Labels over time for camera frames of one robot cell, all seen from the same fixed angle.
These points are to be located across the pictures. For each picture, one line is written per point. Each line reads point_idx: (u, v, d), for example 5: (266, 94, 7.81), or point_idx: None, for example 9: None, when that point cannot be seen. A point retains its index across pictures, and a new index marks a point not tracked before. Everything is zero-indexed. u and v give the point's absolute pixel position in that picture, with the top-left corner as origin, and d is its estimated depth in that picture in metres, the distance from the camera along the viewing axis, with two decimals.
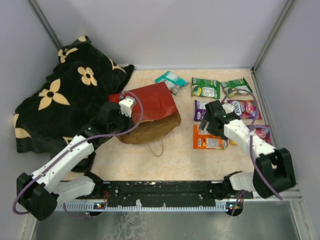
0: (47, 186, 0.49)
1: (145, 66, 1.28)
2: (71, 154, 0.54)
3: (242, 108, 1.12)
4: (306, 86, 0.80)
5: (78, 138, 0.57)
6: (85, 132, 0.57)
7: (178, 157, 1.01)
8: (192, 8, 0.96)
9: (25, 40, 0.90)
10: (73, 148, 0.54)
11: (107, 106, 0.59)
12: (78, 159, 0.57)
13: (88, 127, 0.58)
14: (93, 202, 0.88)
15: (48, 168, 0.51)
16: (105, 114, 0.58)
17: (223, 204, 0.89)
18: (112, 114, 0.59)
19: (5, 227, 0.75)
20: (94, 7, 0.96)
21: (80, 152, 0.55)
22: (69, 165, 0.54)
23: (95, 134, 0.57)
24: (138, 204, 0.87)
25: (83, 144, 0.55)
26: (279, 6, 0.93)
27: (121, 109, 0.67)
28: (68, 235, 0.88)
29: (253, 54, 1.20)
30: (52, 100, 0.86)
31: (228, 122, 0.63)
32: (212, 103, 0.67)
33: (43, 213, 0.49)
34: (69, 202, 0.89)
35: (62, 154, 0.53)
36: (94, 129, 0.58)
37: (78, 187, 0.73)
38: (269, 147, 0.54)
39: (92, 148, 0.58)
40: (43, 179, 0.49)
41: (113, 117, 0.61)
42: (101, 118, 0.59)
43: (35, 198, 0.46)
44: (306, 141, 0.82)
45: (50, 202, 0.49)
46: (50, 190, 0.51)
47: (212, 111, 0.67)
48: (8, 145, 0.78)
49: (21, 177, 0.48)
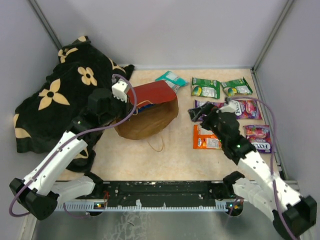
0: (40, 191, 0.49)
1: (145, 67, 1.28)
2: (61, 154, 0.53)
3: (242, 108, 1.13)
4: (306, 86, 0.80)
5: (67, 135, 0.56)
6: (75, 126, 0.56)
7: (179, 157, 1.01)
8: (192, 8, 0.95)
9: (25, 40, 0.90)
10: (62, 148, 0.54)
11: (95, 96, 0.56)
12: (70, 157, 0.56)
13: (77, 120, 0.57)
14: (93, 203, 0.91)
15: (39, 172, 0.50)
16: (94, 104, 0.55)
17: (223, 204, 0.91)
18: (101, 104, 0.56)
19: (5, 227, 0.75)
20: (94, 7, 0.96)
21: (70, 151, 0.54)
22: (61, 165, 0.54)
23: (86, 127, 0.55)
24: (138, 204, 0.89)
25: (72, 143, 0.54)
26: (279, 6, 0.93)
27: (115, 94, 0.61)
28: (67, 235, 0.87)
29: (253, 54, 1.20)
30: (52, 100, 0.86)
31: (244, 156, 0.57)
32: (232, 126, 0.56)
33: (43, 213, 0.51)
34: (69, 202, 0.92)
35: (52, 156, 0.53)
36: (84, 123, 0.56)
37: (78, 186, 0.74)
38: (295, 196, 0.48)
39: (84, 143, 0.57)
40: (35, 184, 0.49)
41: (103, 106, 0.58)
42: (91, 109, 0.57)
43: (30, 203, 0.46)
44: (306, 141, 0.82)
45: (47, 203, 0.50)
46: (45, 193, 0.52)
47: (227, 136, 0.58)
48: (7, 145, 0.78)
49: (12, 183, 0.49)
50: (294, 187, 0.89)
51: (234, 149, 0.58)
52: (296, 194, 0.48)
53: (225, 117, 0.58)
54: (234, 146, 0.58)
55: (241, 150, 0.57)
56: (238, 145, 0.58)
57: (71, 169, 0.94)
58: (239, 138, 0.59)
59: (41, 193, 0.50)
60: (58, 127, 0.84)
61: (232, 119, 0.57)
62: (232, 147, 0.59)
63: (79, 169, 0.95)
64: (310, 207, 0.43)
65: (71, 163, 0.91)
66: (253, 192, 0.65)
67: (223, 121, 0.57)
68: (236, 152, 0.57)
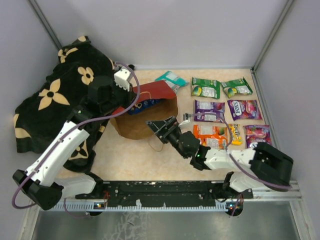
0: (43, 182, 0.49)
1: (145, 67, 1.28)
2: (63, 144, 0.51)
3: (242, 108, 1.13)
4: (306, 86, 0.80)
5: (68, 125, 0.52)
6: (76, 116, 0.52)
7: (179, 157, 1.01)
8: (192, 8, 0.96)
9: (25, 40, 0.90)
10: (63, 138, 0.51)
11: (95, 84, 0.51)
12: (73, 147, 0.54)
13: (78, 110, 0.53)
14: (93, 202, 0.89)
15: (40, 164, 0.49)
16: (94, 93, 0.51)
17: (223, 204, 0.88)
18: (102, 92, 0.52)
19: (5, 227, 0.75)
20: (94, 7, 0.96)
21: (72, 141, 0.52)
22: (63, 155, 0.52)
23: (87, 117, 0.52)
24: (138, 204, 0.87)
25: (73, 133, 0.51)
26: (279, 6, 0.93)
27: (118, 83, 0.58)
28: (68, 235, 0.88)
29: (253, 54, 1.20)
30: (52, 100, 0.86)
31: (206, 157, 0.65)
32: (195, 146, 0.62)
33: (47, 203, 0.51)
34: (70, 201, 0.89)
35: (54, 146, 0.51)
36: (85, 112, 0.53)
37: (79, 182, 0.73)
38: (249, 151, 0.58)
39: (86, 133, 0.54)
40: (37, 176, 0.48)
41: (104, 95, 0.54)
42: (92, 98, 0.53)
43: (33, 194, 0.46)
44: (306, 141, 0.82)
45: (51, 194, 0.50)
46: (49, 183, 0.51)
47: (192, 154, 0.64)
48: (8, 145, 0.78)
49: (15, 175, 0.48)
50: (294, 187, 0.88)
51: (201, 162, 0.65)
52: (250, 150, 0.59)
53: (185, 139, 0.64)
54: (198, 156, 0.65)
55: (203, 158, 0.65)
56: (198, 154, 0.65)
57: (71, 169, 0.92)
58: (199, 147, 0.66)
59: (45, 184, 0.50)
60: (58, 127, 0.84)
61: (191, 138, 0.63)
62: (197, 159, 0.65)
63: (79, 169, 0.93)
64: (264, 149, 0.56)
65: (71, 163, 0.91)
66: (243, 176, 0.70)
67: (185, 145, 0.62)
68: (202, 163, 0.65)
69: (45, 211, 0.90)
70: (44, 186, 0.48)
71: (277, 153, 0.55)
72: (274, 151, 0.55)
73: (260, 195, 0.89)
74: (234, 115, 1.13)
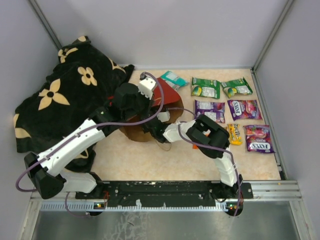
0: (50, 170, 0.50)
1: (145, 67, 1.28)
2: (78, 140, 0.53)
3: (242, 108, 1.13)
4: (306, 86, 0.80)
5: (88, 122, 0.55)
6: (98, 117, 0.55)
7: (179, 157, 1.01)
8: (192, 8, 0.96)
9: (25, 40, 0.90)
10: (80, 134, 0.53)
11: (122, 90, 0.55)
12: (86, 144, 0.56)
13: (101, 111, 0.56)
14: (93, 202, 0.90)
15: (53, 152, 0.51)
16: (119, 98, 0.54)
17: (223, 204, 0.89)
18: (127, 99, 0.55)
19: (5, 227, 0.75)
20: (94, 7, 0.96)
21: (87, 139, 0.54)
22: (76, 149, 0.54)
23: (107, 120, 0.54)
24: (138, 204, 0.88)
25: (91, 131, 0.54)
26: (279, 6, 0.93)
27: (141, 90, 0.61)
28: (67, 235, 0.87)
29: (253, 54, 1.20)
30: (52, 100, 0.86)
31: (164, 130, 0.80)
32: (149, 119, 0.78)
33: (47, 193, 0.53)
34: (70, 201, 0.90)
35: (69, 139, 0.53)
36: (107, 115, 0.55)
37: (79, 178, 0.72)
38: (191, 122, 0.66)
39: (103, 134, 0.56)
40: (47, 163, 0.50)
41: (129, 102, 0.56)
42: (116, 102, 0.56)
43: (38, 181, 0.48)
44: (305, 141, 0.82)
45: (53, 184, 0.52)
46: (55, 173, 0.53)
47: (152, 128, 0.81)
48: (7, 146, 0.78)
49: (28, 157, 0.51)
50: (294, 187, 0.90)
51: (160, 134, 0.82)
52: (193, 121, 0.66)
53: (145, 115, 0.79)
54: (158, 129, 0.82)
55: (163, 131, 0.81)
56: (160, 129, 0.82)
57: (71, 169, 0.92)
58: (160, 124, 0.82)
59: (50, 173, 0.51)
60: (57, 127, 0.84)
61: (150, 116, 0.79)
62: (158, 131, 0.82)
63: (79, 169, 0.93)
64: (201, 119, 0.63)
65: (71, 163, 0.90)
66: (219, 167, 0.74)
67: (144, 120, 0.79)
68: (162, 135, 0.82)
69: (44, 211, 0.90)
70: (50, 175, 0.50)
71: (213, 125, 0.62)
72: (210, 122, 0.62)
73: (259, 194, 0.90)
74: (234, 115, 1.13)
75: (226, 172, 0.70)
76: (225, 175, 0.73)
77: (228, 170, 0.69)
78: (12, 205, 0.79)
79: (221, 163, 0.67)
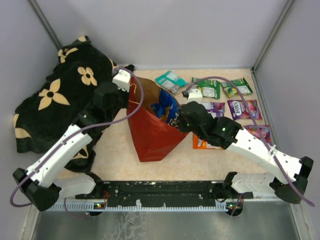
0: (42, 182, 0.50)
1: (145, 67, 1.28)
2: (65, 147, 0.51)
3: (242, 108, 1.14)
4: (306, 86, 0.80)
5: (72, 128, 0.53)
6: (81, 120, 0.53)
7: (179, 157, 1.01)
8: (192, 8, 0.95)
9: (25, 40, 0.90)
10: (66, 141, 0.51)
11: (101, 89, 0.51)
12: (75, 150, 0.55)
13: (83, 114, 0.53)
14: (93, 202, 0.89)
15: (41, 164, 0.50)
16: (99, 99, 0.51)
17: (223, 204, 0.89)
18: (107, 98, 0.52)
19: (5, 227, 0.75)
20: (94, 7, 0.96)
21: (74, 144, 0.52)
22: (65, 157, 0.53)
23: (91, 122, 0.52)
24: (138, 204, 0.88)
25: (77, 136, 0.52)
26: (279, 6, 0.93)
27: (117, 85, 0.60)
28: (67, 235, 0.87)
29: (254, 54, 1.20)
30: (51, 100, 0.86)
31: (225, 130, 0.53)
32: (198, 112, 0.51)
33: (43, 204, 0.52)
34: (70, 201, 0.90)
35: (56, 148, 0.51)
36: (90, 117, 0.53)
37: (74, 184, 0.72)
38: (293, 160, 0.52)
39: (90, 137, 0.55)
40: (37, 176, 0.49)
41: (109, 101, 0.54)
42: (97, 103, 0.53)
43: (32, 195, 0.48)
44: (305, 142, 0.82)
45: (47, 195, 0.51)
46: (48, 184, 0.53)
47: (200, 124, 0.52)
48: (7, 146, 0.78)
49: (15, 173, 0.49)
50: None
51: (215, 133, 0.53)
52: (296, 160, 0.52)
53: (186, 107, 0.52)
54: (226, 132, 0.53)
55: (227, 132, 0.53)
56: (219, 127, 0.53)
57: (71, 169, 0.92)
58: (211, 118, 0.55)
59: (43, 185, 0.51)
60: (57, 126, 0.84)
61: (194, 105, 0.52)
62: (225, 135, 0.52)
63: (79, 169, 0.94)
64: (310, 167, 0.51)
65: (71, 163, 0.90)
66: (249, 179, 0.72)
67: (187, 114, 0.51)
68: (223, 136, 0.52)
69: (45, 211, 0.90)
70: (42, 187, 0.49)
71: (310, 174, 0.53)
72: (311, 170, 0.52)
73: (260, 195, 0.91)
74: (234, 115, 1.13)
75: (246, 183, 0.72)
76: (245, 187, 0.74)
77: (250, 181, 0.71)
78: (12, 205, 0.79)
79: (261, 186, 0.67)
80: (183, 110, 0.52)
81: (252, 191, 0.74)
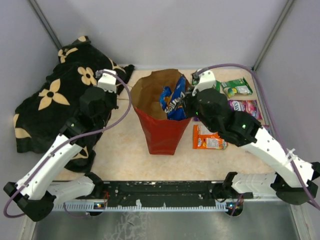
0: (32, 196, 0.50)
1: (145, 67, 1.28)
2: (53, 160, 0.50)
3: (242, 108, 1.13)
4: (306, 86, 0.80)
5: (59, 139, 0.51)
6: (69, 130, 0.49)
7: (179, 157, 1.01)
8: (192, 8, 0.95)
9: (25, 40, 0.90)
10: (54, 153, 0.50)
11: (87, 96, 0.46)
12: (65, 159, 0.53)
13: (71, 122, 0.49)
14: (93, 202, 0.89)
15: (30, 178, 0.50)
16: (86, 107, 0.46)
17: (223, 204, 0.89)
18: (94, 106, 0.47)
19: (5, 227, 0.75)
20: (94, 7, 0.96)
21: (62, 156, 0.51)
22: (55, 168, 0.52)
23: (80, 131, 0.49)
24: (138, 204, 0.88)
25: (64, 148, 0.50)
26: (279, 6, 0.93)
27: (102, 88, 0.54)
28: (67, 235, 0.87)
29: (254, 54, 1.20)
30: (52, 100, 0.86)
31: (245, 128, 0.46)
32: (221, 103, 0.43)
33: (37, 215, 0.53)
34: (70, 202, 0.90)
35: (44, 160, 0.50)
36: (78, 125, 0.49)
37: (71, 189, 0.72)
38: (306, 166, 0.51)
39: (80, 146, 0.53)
40: (26, 190, 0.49)
41: (98, 108, 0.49)
42: (84, 110, 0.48)
43: (23, 208, 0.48)
44: (306, 142, 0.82)
45: (40, 207, 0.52)
46: (40, 196, 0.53)
47: (218, 117, 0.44)
48: (7, 146, 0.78)
49: (6, 187, 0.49)
50: None
51: (234, 129, 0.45)
52: (309, 165, 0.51)
53: (205, 95, 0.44)
54: (245, 130, 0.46)
55: (248, 131, 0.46)
56: (242, 125, 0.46)
57: (71, 169, 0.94)
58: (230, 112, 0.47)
59: (34, 197, 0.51)
60: (57, 126, 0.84)
61: (216, 94, 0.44)
62: (244, 133, 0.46)
63: (79, 169, 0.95)
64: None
65: (71, 163, 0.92)
66: (250, 179, 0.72)
67: (206, 102, 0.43)
68: (243, 134, 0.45)
69: None
70: (33, 200, 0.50)
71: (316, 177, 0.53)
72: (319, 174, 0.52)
73: (259, 195, 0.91)
74: None
75: (246, 182, 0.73)
76: (244, 186, 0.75)
77: (251, 181, 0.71)
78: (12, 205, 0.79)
79: (262, 188, 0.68)
80: (201, 98, 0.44)
81: (252, 191, 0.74)
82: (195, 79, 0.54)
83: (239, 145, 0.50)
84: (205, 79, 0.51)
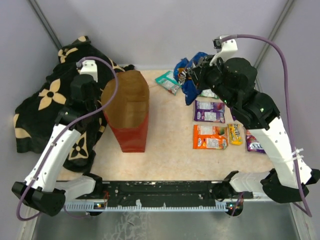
0: (45, 187, 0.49)
1: (145, 67, 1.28)
2: (57, 148, 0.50)
3: None
4: None
5: (57, 128, 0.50)
6: (64, 118, 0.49)
7: (179, 157, 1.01)
8: (193, 8, 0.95)
9: (25, 40, 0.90)
10: (56, 142, 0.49)
11: (77, 81, 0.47)
12: (67, 147, 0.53)
13: (65, 111, 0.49)
14: (93, 202, 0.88)
15: (38, 171, 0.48)
16: (78, 91, 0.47)
17: (223, 204, 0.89)
18: (86, 90, 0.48)
19: (5, 227, 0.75)
20: (95, 7, 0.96)
21: (65, 143, 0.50)
22: (60, 156, 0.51)
23: (75, 116, 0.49)
24: (138, 204, 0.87)
25: (65, 135, 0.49)
26: (280, 6, 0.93)
27: None
28: (67, 235, 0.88)
29: (254, 54, 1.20)
30: (51, 100, 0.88)
31: (262, 111, 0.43)
32: (248, 77, 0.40)
33: (54, 208, 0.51)
34: (70, 202, 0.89)
35: (47, 151, 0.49)
36: (72, 113, 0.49)
37: (79, 185, 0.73)
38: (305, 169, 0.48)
39: (78, 132, 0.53)
40: (38, 184, 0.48)
41: (89, 91, 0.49)
42: (76, 96, 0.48)
43: (39, 202, 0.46)
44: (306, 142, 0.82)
45: (54, 199, 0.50)
46: (51, 188, 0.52)
47: (239, 92, 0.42)
48: (8, 146, 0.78)
49: (14, 187, 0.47)
50: None
51: (250, 109, 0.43)
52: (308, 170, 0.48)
53: (235, 64, 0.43)
54: (262, 113, 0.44)
55: (264, 115, 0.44)
56: (260, 109, 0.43)
57: (72, 169, 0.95)
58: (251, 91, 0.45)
59: (46, 190, 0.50)
60: None
61: (245, 65, 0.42)
62: (260, 117, 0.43)
63: (79, 169, 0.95)
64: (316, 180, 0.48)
65: (71, 163, 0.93)
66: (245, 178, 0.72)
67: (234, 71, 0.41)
68: (260, 118, 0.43)
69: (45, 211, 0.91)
70: (46, 192, 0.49)
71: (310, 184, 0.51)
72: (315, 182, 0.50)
73: (259, 195, 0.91)
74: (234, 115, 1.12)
75: (242, 181, 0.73)
76: (241, 185, 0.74)
77: (246, 179, 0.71)
78: (12, 205, 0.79)
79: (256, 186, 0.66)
80: (229, 65, 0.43)
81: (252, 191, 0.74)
82: (215, 47, 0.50)
83: (247, 127, 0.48)
84: (226, 49, 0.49)
